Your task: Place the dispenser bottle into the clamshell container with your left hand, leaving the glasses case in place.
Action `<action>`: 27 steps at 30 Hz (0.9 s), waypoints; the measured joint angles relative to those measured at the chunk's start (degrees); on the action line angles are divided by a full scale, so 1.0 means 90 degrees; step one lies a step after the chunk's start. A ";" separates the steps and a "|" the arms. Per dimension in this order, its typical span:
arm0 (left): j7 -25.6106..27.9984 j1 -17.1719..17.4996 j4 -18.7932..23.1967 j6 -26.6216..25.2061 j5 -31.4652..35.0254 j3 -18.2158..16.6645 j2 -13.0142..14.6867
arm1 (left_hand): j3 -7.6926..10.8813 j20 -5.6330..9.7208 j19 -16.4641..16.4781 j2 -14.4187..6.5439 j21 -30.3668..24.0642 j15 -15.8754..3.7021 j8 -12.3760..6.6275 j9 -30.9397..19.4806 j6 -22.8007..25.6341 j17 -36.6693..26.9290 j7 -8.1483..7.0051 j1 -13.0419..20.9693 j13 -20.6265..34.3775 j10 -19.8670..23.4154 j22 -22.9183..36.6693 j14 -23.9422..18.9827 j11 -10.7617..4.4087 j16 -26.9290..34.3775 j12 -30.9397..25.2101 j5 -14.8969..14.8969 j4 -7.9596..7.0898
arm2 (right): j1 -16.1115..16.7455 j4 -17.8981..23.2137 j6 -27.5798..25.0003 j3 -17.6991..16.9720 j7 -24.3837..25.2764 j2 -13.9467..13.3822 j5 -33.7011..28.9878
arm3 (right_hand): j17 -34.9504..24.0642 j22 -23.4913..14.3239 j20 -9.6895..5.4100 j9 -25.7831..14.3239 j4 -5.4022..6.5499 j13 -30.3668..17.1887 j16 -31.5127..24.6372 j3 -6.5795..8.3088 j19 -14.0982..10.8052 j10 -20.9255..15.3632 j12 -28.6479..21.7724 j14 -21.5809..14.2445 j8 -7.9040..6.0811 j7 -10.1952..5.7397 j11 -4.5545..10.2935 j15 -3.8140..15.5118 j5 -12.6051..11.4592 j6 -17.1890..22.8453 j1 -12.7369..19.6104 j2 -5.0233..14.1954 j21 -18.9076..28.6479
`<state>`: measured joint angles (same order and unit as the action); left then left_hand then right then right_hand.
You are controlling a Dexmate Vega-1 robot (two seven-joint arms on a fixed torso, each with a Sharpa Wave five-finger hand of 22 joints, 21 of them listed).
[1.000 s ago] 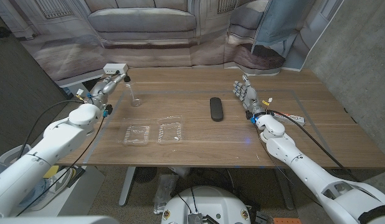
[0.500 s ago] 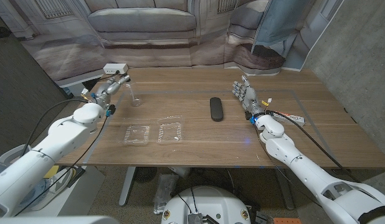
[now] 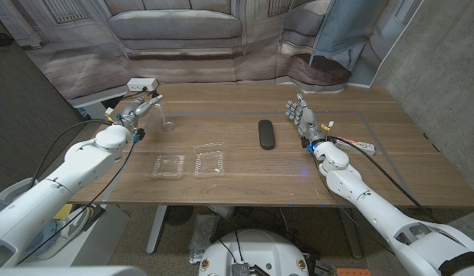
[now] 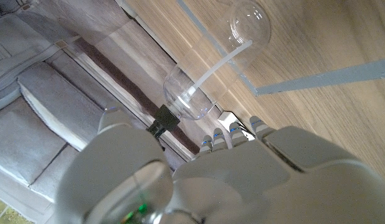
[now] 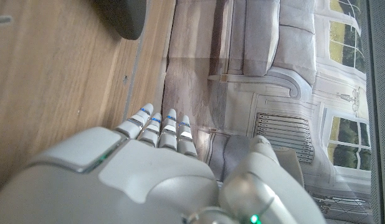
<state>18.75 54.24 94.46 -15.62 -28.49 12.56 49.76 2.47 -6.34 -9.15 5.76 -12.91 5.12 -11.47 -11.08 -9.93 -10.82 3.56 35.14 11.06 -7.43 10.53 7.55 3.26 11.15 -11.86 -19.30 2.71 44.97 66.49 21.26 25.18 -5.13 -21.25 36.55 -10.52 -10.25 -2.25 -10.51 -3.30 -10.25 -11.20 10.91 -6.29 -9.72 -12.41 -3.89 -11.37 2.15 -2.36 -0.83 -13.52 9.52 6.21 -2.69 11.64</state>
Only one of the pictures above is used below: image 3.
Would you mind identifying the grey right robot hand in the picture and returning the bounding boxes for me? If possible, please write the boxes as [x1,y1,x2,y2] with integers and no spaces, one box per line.
[285,93,327,145]

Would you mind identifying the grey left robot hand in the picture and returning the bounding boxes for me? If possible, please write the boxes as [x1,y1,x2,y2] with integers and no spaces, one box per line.
[116,94,165,132]

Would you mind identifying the clear dispenser bottle black cap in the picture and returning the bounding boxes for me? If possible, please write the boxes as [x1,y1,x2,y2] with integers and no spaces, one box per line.
[153,100,176,133]

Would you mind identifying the black glasses case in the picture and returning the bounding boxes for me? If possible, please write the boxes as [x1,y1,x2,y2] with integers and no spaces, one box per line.
[258,119,276,151]

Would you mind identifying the clear plastic clamshell container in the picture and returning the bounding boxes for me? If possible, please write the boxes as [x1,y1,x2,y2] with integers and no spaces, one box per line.
[151,142,225,180]

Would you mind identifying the white power strip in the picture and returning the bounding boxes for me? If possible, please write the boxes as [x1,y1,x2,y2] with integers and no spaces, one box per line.
[127,77,160,93]

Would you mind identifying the white low stand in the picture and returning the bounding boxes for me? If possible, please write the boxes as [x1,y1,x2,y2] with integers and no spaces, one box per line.
[70,86,130,120]

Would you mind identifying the printed living room backdrop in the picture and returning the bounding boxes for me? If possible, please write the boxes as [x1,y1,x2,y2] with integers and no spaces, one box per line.
[0,0,426,107]

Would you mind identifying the black round fan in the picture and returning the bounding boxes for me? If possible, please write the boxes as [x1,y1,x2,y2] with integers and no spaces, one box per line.
[163,205,195,226]

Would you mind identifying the white table leg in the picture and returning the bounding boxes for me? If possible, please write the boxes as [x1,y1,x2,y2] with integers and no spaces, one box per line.
[338,206,364,260]
[146,205,168,255]

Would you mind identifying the grey white sneaker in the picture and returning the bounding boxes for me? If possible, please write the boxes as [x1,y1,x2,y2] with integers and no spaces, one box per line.
[37,206,94,261]

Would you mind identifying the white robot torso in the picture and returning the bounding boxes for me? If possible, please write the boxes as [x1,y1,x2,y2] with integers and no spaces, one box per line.
[198,228,310,276]

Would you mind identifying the clear plastic bag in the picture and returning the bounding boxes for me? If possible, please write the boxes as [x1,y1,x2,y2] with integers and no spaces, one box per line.
[189,213,222,265]

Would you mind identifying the white plastic bin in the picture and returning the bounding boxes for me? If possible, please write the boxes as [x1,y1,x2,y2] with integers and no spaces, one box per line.
[0,176,35,205]

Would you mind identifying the person's leg in jeans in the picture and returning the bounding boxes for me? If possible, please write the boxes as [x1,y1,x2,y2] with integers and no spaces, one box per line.
[21,218,65,258]

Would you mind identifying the orange box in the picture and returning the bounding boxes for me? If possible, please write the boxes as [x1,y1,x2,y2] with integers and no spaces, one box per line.
[336,268,372,276]

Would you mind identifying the black power plug with cord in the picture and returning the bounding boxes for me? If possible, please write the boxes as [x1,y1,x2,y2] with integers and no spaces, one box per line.
[121,87,160,100]

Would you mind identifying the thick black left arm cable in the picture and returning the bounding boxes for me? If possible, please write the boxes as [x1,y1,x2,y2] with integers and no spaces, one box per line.
[28,118,115,191]

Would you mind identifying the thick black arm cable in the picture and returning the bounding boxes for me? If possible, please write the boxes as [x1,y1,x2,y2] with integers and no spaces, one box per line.
[28,118,115,191]
[328,134,441,223]

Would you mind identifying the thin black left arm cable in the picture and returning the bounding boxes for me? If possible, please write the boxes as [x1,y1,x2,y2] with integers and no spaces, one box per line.
[16,132,144,266]

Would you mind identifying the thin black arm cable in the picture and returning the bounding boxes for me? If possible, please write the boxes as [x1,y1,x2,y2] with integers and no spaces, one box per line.
[311,151,395,256]
[16,132,144,266]

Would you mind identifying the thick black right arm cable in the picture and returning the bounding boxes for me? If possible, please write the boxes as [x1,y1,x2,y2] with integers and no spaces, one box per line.
[328,134,441,223]

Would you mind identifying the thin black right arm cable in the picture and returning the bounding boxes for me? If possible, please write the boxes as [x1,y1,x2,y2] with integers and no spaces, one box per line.
[311,151,395,256]

